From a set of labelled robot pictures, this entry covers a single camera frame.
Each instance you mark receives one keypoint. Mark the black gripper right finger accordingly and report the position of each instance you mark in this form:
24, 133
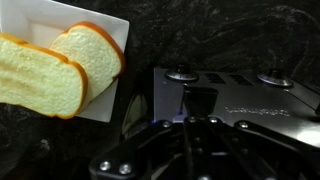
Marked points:
253, 150

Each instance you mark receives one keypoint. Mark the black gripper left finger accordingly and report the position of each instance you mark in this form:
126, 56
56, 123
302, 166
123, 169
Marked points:
143, 150

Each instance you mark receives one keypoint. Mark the black and steel toaster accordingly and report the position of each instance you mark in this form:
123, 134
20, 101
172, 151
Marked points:
253, 103

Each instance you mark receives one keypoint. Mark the black toaster lever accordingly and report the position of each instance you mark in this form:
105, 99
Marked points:
200, 100

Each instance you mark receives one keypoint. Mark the toy bread slice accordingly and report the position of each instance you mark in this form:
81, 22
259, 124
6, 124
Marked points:
36, 80
90, 56

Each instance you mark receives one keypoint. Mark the white rectangular plate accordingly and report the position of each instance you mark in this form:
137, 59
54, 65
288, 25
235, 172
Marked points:
36, 23

